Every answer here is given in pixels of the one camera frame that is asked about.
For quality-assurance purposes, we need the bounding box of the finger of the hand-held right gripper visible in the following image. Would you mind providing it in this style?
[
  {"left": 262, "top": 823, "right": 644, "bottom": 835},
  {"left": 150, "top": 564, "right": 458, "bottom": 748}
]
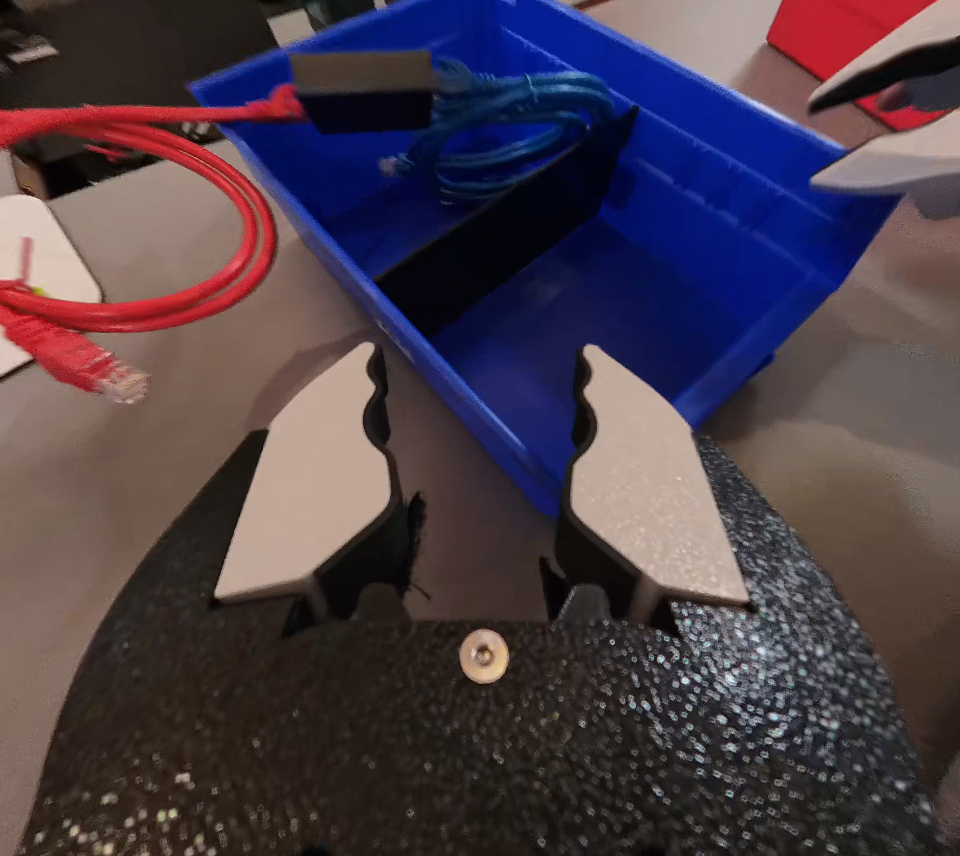
[
  {"left": 810, "top": 114, "right": 960, "bottom": 220},
  {"left": 808, "top": 0, "right": 960, "bottom": 115}
]

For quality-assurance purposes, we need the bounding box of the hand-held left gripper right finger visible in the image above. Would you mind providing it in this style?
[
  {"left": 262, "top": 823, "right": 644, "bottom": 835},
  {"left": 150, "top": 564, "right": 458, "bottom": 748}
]
[{"left": 540, "top": 344, "right": 753, "bottom": 628}]

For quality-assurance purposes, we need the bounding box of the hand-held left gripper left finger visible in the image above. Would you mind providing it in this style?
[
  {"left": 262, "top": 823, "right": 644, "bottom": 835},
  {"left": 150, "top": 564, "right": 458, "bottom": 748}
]
[{"left": 213, "top": 342, "right": 429, "bottom": 621}]

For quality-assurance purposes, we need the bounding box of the blue storage bin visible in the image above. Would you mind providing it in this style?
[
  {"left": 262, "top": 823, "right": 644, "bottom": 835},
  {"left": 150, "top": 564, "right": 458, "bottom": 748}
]
[{"left": 187, "top": 0, "right": 901, "bottom": 520}]

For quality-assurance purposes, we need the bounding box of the red ethernet cable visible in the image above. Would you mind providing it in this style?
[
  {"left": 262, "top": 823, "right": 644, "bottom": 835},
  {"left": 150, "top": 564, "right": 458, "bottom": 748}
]
[{"left": 0, "top": 84, "right": 309, "bottom": 407}]

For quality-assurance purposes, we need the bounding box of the blue ethernet cable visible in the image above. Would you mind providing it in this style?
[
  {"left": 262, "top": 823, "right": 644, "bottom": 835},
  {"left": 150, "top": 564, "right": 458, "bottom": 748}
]
[{"left": 378, "top": 57, "right": 618, "bottom": 205}]

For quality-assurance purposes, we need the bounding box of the black ethernet coupler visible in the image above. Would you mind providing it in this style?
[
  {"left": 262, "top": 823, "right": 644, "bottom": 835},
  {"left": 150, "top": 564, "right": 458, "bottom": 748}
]
[{"left": 288, "top": 48, "right": 438, "bottom": 136}]

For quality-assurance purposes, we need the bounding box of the black bin divider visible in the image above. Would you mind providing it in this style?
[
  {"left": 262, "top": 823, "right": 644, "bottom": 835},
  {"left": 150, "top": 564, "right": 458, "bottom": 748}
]
[{"left": 375, "top": 105, "right": 640, "bottom": 340}]

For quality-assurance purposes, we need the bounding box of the white stand base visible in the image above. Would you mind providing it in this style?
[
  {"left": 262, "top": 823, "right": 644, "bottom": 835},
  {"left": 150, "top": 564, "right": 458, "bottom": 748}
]
[{"left": 0, "top": 194, "right": 104, "bottom": 379}]

